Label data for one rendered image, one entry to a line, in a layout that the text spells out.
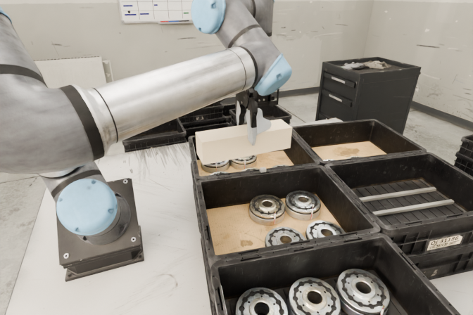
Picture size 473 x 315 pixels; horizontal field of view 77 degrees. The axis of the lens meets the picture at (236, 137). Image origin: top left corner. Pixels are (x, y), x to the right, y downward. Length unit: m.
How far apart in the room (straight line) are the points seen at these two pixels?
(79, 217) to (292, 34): 4.00
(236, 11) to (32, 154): 0.39
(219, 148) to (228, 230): 0.25
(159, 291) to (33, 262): 0.41
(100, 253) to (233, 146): 0.48
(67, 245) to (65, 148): 0.63
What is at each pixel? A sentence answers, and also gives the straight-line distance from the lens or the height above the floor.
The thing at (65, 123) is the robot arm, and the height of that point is 1.29.
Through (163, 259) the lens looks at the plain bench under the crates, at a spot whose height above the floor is 0.70.
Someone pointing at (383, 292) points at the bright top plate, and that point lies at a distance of 0.75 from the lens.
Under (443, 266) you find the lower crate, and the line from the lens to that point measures 1.03.
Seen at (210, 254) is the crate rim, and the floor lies 0.93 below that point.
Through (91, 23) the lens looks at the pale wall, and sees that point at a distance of 3.78.
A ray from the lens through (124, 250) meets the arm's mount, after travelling 0.95.
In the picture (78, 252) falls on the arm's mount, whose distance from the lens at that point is 0.96.
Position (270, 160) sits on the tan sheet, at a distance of 1.16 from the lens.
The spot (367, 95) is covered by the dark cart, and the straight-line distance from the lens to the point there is 2.45.
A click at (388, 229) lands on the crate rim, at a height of 0.93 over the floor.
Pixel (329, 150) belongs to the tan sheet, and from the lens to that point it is 1.28.
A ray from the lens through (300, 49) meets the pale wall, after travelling 4.55.
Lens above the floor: 1.42
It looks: 26 degrees down
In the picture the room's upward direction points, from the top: straight up
